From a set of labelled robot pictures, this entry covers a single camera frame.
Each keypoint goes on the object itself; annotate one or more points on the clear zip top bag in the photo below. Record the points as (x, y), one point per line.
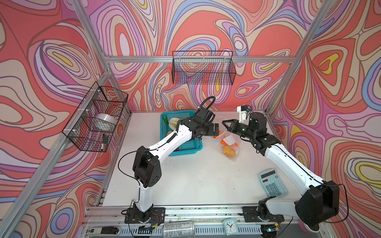
(227, 136)

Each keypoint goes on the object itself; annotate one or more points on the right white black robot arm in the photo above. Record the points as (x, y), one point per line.
(319, 199)

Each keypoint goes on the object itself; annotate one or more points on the silver drink can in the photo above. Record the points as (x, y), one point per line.
(183, 229)

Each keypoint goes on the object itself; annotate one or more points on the back black wire basket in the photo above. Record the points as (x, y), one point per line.
(203, 67)

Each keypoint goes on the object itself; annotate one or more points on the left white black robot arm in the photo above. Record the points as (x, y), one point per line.
(147, 164)

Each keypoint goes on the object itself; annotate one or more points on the left black wire basket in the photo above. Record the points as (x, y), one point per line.
(80, 129)

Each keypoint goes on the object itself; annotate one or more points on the small teal alarm clock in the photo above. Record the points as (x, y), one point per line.
(230, 226)

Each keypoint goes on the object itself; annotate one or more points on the teal calculator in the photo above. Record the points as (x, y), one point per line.
(272, 183)

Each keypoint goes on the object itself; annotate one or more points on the brown potato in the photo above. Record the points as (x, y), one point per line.
(228, 151)

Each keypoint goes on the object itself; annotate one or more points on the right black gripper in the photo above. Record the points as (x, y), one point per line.
(234, 122)

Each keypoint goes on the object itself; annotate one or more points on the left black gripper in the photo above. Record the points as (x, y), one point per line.
(212, 132)

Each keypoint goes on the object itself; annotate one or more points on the teal plastic basket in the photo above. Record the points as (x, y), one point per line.
(184, 147)

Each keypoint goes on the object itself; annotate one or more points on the black wire basket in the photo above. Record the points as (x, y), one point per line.
(203, 67)
(80, 129)

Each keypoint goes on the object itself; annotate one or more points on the orange carrot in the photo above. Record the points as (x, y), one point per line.
(224, 143)

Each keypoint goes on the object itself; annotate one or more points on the green lettuce leaf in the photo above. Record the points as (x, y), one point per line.
(173, 123)

